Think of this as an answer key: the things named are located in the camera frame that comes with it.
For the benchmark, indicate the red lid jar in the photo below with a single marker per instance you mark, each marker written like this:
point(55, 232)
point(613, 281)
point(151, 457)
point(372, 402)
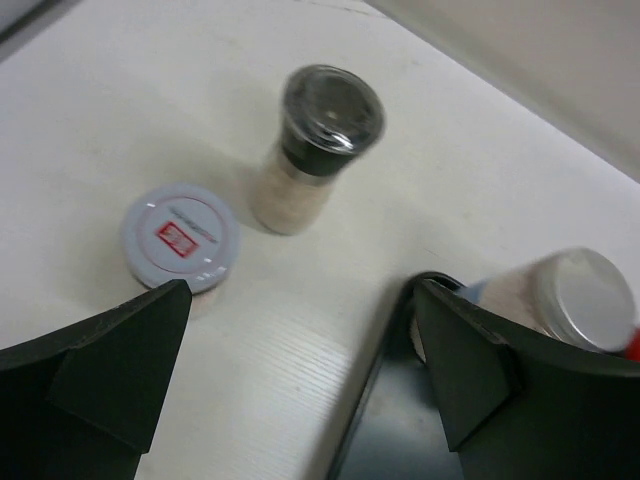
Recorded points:
point(632, 351)

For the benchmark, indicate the black plastic tray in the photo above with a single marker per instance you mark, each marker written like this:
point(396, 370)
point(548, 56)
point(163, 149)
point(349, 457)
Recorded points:
point(395, 430)

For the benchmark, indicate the grey lid salt shaker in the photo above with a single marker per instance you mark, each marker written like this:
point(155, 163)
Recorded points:
point(329, 118)

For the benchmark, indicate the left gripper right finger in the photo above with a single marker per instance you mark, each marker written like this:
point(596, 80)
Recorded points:
point(516, 404)

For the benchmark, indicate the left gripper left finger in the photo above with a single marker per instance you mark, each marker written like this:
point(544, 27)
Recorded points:
point(84, 401)

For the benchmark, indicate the silver lid blue jar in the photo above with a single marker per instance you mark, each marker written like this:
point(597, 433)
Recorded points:
point(576, 296)

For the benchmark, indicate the white lid spice jar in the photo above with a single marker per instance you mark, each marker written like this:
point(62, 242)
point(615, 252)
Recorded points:
point(181, 231)

